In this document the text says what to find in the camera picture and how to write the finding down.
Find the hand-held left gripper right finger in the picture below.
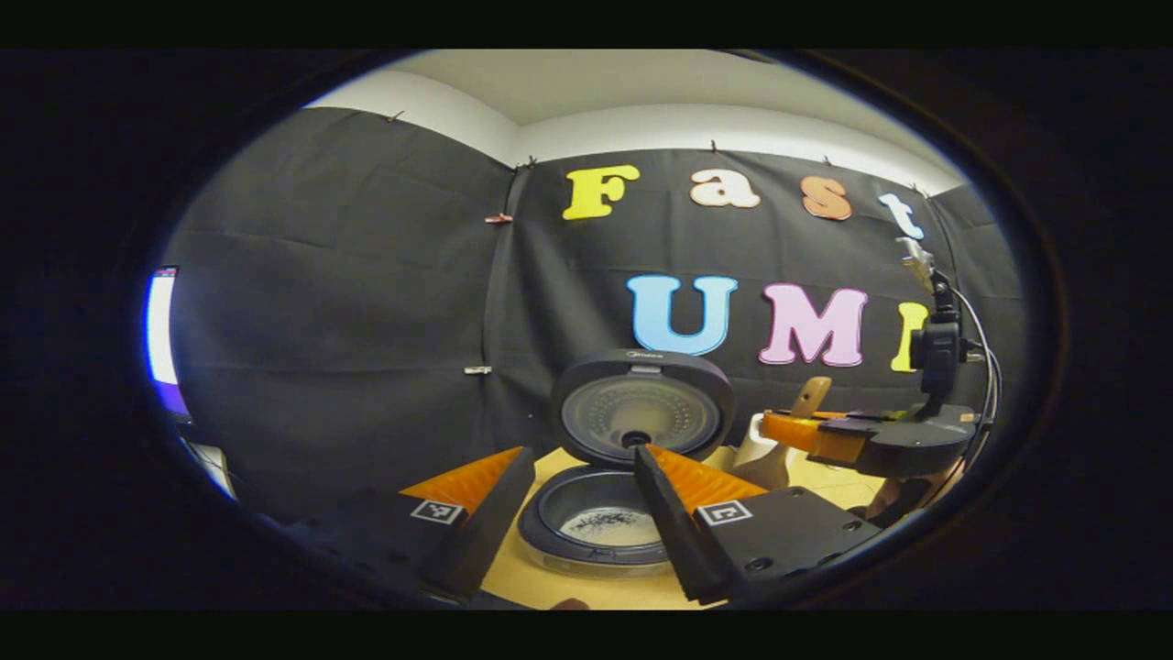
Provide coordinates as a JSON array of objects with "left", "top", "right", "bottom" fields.
[{"left": 632, "top": 443, "right": 885, "bottom": 608}]

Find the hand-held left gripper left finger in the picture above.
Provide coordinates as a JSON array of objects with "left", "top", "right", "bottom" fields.
[{"left": 290, "top": 445, "right": 537, "bottom": 601}]

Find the wooden spoon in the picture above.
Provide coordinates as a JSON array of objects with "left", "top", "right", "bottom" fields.
[{"left": 790, "top": 376, "right": 833, "bottom": 421}]

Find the pile of mixed rice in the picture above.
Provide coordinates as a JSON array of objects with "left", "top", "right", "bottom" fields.
[{"left": 559, "top": 507, "right": 663, "bottom": 548}]

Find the silver black rice cooker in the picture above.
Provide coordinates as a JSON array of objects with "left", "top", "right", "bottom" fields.
[{"left": 518, "top": 348, "right": 737, "bottom": 578}]

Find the white toaster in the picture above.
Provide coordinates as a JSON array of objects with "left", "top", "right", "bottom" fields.
[{"left": 733, "top": 412, "right": 809, "bottom": 491}]

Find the black backdrop cloth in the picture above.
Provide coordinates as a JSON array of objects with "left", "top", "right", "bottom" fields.
[{"left": 165, "top": 107, "right": 1027, "bottom": 523}]

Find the white panel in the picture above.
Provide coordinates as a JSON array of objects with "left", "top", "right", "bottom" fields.
[{"left": 186, "top": 442, "right": 239, "bottom": 501}]

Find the bright monitor screen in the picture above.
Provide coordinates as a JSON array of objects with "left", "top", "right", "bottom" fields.
[{"left": 145, "top": 266, "right": 189, "bottom": 418}]

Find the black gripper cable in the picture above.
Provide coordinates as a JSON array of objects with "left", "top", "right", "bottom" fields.
[{"left": 948, "top": 286, "right": 1004, "bottom": 459}]

